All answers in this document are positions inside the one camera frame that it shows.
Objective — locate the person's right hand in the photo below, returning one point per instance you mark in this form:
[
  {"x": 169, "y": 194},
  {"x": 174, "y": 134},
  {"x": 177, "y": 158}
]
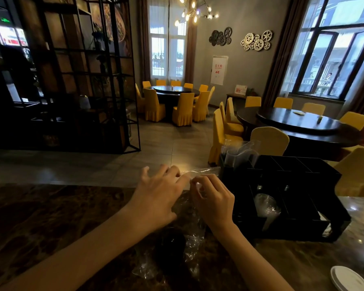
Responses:
[{"x": 215, "y": 206}]

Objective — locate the person's left hand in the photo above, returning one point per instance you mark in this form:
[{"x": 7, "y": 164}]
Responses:
[{"x": 157, "y": 203}]

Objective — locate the clear plastic bag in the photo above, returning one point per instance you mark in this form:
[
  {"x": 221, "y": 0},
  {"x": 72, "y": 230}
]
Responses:
[{"x": 194, "y": 242}]

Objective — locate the stack of black lids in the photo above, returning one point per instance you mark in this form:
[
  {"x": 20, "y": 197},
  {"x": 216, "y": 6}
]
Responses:
[{"x": 171, "y": 248}]

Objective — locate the stack of clear dome lids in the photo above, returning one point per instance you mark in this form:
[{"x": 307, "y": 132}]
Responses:
[{"x": 265, "y": 207}]

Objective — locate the black compartment organizer tray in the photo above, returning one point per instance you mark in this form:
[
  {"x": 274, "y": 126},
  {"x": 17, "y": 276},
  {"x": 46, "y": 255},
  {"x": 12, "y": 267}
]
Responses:
[{"x": 291, "y": 178}]

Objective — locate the white lids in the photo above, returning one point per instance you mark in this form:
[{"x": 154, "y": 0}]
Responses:
[{"x": 326, "y": 230}]

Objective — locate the white lid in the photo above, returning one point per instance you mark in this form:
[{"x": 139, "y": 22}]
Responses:
[{"x": 348, "y": 280}]

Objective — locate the person's right forearm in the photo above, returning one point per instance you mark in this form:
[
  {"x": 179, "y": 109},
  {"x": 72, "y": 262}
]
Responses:
[{"x": 251, "y": 263}]

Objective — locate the person's left forearm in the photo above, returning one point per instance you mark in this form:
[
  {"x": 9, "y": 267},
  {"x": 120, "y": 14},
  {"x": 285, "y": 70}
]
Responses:
[{"x": 79, "y": 260}]

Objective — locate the clear plastic sleeve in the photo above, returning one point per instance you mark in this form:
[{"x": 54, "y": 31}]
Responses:
[{"x": 239, "y": 154}]

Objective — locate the group of yellow covered chairs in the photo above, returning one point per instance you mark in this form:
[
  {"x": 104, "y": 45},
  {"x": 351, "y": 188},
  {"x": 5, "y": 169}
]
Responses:
[
  {"x": 270, "y": 140},
  {"x": 183, "y": 109}
]

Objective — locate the dark round dining table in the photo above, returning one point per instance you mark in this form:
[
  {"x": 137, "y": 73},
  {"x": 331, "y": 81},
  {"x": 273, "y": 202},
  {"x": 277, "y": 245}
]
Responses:
[
  {"x": 245, "y": 117},
  {"x": 170, "y": 103}
]

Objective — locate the black metal shelf divider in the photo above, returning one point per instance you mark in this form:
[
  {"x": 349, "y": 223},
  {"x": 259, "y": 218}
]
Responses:
[{"x": 79, "y": 133}]

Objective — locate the dark side table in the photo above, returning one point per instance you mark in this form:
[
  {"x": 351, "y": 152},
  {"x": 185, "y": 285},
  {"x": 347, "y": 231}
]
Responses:
[{"x": 235, "y": 96}]

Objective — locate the dark round turntable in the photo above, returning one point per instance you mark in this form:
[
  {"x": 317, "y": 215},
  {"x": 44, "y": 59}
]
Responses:
[
  {"x": 291, "y": 118},
  {"x": 171, "y": 89}
]

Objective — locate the white and red sign card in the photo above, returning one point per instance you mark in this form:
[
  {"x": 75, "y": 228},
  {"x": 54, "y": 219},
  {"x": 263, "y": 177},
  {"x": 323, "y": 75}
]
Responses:
[{"x": 240, "y": 90}]

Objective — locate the small potted plant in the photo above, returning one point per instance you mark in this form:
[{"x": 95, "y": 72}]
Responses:
[{"x": 251, "y": 92}]

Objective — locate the white jar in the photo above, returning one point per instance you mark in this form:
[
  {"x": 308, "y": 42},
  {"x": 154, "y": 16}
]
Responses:
[{"x": 85, "y": 103}]

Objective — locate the white paper sheet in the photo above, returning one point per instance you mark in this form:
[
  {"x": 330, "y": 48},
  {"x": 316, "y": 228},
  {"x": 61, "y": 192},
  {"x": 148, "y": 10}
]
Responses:
[{"x": 298, "y": 113}]

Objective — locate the tall bright window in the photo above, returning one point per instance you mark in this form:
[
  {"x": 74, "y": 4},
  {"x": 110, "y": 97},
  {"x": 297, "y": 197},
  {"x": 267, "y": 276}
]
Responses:
[{"x": 157, "y": 54}]

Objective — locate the round woven plate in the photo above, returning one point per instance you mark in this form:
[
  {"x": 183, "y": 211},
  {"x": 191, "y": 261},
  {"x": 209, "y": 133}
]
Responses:
[{"x": 118, "y": 27}]

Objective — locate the dark framed window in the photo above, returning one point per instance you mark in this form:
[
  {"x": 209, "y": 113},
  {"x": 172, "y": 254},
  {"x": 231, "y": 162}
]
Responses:
[{"x": 318, "y": 57}]

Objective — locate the bulb chandelier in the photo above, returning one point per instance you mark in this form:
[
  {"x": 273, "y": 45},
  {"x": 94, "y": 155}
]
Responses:
[{"x": 195, "y": 18}]

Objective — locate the lit glass doorway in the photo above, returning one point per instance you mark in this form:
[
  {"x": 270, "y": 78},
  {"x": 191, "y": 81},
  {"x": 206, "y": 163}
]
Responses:
[{"x": 9, "y": 36}]

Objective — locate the green exit sign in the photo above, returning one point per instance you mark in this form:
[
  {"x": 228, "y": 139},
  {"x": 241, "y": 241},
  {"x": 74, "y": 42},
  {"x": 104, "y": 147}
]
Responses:
[{"x": 5, "y": 19}]

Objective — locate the white wall poster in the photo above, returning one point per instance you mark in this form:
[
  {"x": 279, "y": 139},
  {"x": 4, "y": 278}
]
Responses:
[{"x": 219, "y": 71}]

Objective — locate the dark gear wall decoration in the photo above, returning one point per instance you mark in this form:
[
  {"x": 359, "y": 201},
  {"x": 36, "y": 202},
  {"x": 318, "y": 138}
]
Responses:
[{"x": 221, "y": 39}]

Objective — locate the light gear wall decoration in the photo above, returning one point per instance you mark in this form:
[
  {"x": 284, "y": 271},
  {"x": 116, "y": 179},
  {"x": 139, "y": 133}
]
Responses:
[{"x": 258, "y": 44}]

